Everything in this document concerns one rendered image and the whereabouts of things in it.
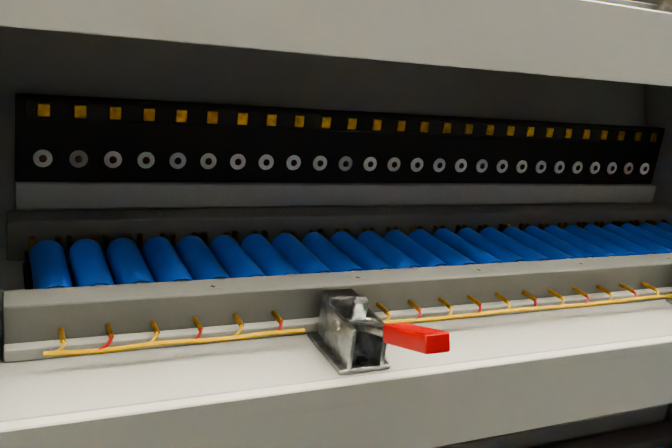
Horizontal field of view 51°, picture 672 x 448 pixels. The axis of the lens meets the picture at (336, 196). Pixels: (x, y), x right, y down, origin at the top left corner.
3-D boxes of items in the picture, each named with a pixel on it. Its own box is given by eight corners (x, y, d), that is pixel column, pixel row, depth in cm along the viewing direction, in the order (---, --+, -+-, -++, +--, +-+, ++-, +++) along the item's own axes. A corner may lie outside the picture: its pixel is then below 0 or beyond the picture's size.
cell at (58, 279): (63, 268, 41) (75, 318, 35) (29, 270, 40) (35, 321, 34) (64, 238, 40) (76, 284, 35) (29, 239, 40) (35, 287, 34)
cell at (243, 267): (235, 260, 45) (269, 304, 40) (207, 262, 44) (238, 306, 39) (238, 233, 45) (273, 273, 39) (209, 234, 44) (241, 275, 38)
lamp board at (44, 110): (654, 185, 66) (668, 129, 65) (15, 183, 43) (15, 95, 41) (646, 182, 67) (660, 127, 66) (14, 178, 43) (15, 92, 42)
